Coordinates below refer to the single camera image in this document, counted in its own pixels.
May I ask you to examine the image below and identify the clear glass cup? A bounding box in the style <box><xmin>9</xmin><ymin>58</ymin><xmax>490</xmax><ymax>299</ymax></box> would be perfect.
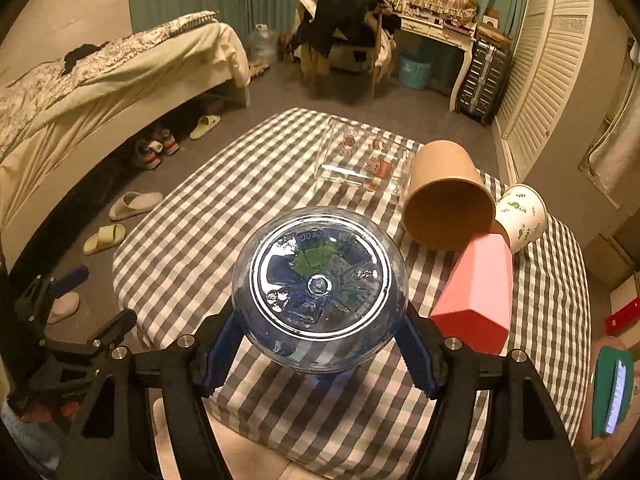
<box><xmin>314</xmin><ymin>116</ymin><xmax>416</xmax><ymax>200</ymax></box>

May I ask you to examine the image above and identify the red white sneaker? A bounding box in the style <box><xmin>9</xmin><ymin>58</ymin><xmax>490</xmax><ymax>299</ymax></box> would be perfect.
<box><xmin>152</xmin><ymin>126</ymin><xmax>179</xmax><ymax>156</ymax></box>
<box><xmin>132</xmin><ymin>139</ymin><xmax>163</xmax><ymax>170</ymax></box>

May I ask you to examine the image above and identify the hanging white towel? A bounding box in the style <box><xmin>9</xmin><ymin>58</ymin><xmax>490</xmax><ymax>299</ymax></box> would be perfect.
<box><xmin>580</xmin><ymin>40</ymin><xmax>639</xmax><ymax>209</ymax></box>

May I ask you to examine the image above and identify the white floral paper cup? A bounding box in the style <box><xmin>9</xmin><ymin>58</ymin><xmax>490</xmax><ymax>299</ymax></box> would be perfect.
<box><xmin>495</xmin><ymin>184</ymin><xmax>548</xmax><ymax>254</ymax></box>

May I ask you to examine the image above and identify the blue laundry basket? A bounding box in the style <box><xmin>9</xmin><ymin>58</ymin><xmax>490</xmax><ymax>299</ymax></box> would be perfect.
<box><xmin>399</xmin><ymin>55</ymin><xmax>432</xmax><ymax>90</ymax></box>

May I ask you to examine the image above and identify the large clear water jug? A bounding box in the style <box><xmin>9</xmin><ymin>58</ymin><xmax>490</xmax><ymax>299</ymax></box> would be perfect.
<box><xmin>248</xmin><ymin>24</ymin><xmax>278</xmax><ymax>64</ymax></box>

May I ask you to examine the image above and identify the green slipper under bed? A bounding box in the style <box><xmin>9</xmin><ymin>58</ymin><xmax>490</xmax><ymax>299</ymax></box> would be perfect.
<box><xmin>189</xmin><ymin>114</ymin><xmax>221</xmax><ymax>141</ymax></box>

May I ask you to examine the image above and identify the green cased smartphone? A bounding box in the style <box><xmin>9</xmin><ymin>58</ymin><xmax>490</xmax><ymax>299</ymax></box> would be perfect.
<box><xmin>591</xmin><ymin>347</ymin><xmax>634</xmax><ymax>438</ymax></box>

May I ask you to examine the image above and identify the pink hexagonal cup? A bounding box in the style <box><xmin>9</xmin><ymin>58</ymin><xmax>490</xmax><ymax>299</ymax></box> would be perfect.
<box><xmin>430</xmin><ymin>233</ymin><xmax>513</xmax><ymax>356</ymax></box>

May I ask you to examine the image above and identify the black striped suitcase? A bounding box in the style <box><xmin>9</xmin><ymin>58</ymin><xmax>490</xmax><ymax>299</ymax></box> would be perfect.
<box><xmin>456</xmin><ymin>40</ymin><xmax>512</xmax><ymax>126</ymax></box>

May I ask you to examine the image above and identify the chair piled with clothes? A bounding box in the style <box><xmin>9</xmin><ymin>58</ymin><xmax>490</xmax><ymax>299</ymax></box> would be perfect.
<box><xmin>284</xmin><ymin>0</ymin><xmax>400</xmax><ymax>93</ymax></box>

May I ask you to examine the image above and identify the white slipper near gripper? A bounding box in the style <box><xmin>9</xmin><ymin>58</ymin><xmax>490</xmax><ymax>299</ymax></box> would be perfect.
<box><xmin>48</xmin><ymin>292</ymin><xmax>80</xmax><ymax>325</ymax></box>

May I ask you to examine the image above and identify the red bottle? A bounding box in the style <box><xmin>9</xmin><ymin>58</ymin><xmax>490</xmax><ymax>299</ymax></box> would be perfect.
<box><xmin>605</xmin><ymin>297</ymin><xmax>640</xmax><ymax>336</ymax></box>

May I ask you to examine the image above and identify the white desk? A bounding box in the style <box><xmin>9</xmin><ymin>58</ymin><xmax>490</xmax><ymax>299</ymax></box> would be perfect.
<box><xmin>398</xmin><ymin>12</ymin><xmax>475</xmax><ymax>112</ymax></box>

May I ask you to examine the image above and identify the blue plastic water bottle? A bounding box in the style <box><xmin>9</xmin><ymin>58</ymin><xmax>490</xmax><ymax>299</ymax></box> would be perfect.
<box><xmin>231</xmin><ymin>206</ymin><xmax>409</xmax><ymax>375</ymax></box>

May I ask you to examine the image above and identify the white louvered closet door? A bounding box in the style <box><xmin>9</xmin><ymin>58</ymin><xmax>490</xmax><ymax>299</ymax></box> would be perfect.
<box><xmin>496</xmin><ymin>0</ymin><xmax>594</xmax><ymax>183</ymax></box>

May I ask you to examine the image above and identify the brown paper cup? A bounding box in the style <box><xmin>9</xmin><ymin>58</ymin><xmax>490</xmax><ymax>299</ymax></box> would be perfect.
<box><xmin>401</xmin><ymin>140</ymin><xmax>495</xmax><ymax>252</ymax></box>

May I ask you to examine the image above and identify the bed with beige bedding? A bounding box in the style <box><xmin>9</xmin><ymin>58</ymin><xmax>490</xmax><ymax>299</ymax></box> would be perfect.
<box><xmin>1</xmin><ymin>11</ymin><xmax>250</xmax><ymax>263</ymax></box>

